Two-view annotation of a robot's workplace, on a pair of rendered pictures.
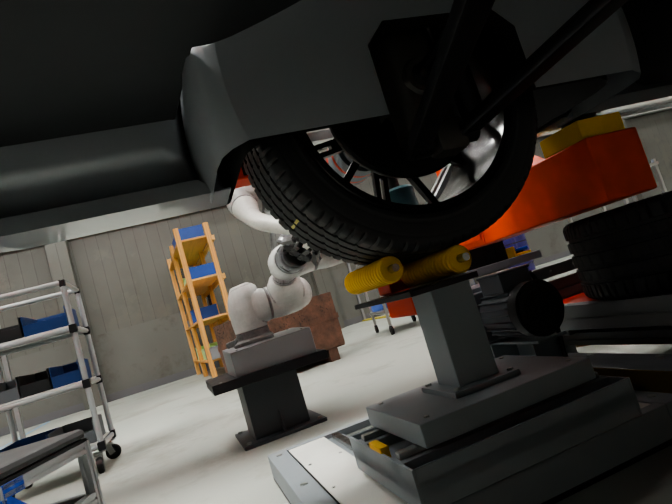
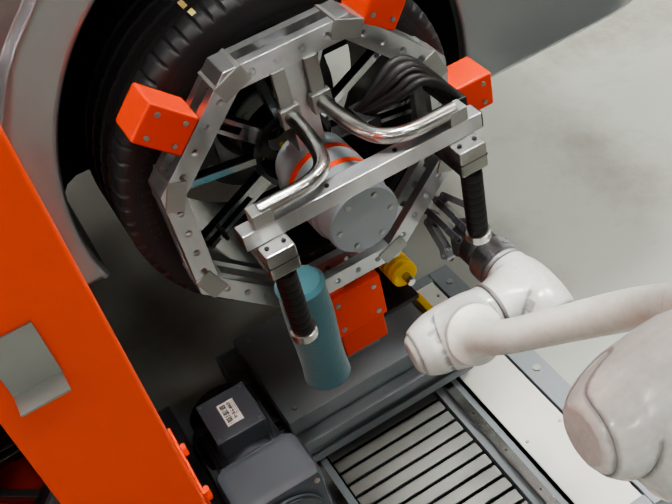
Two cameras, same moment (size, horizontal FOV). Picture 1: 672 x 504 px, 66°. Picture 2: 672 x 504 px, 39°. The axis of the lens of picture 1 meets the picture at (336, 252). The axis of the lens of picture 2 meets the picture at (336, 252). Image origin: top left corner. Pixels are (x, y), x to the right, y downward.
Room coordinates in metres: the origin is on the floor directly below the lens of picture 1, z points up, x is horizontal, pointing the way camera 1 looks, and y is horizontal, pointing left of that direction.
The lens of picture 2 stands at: (2.62, -0.17, 1.88)
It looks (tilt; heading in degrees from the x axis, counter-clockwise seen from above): 44 degrees down; 179
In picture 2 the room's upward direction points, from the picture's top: 15 degrees counter-clockwise
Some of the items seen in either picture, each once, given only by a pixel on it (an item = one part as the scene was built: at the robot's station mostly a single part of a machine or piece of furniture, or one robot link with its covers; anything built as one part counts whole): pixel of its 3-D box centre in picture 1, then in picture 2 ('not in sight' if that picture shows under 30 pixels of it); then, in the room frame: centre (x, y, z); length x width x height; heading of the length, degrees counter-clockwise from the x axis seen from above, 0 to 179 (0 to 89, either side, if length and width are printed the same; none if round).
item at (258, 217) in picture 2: not in sight; (271, 144); (1.47, -0.20, 1.03); 0.19 x 0.18 x 0.11; 18
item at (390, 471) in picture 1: (482, 426); (341, 362); (1.16, -0.20, 0.13); 0.50 x 0.36 x 0.10; 108
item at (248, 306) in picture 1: (247, 306); not in sight; (2.41, 0.47, 0.58); 0.18 x 0.16 x 0.22; 109
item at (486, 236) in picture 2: not in sight; (474, 202); (1.49, 0.09, 0.83); 0.04 x 0.04 x 0.16
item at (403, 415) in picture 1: (456, 341); (326, 310); (1.16, -0.20, 0.32); 0.40 x 0.30 x 0.28; 108
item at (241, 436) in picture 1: (270, 397); not in sight; (2.41, 0.48, 0.15); 0.50 x 0.50 x 0.30; 19
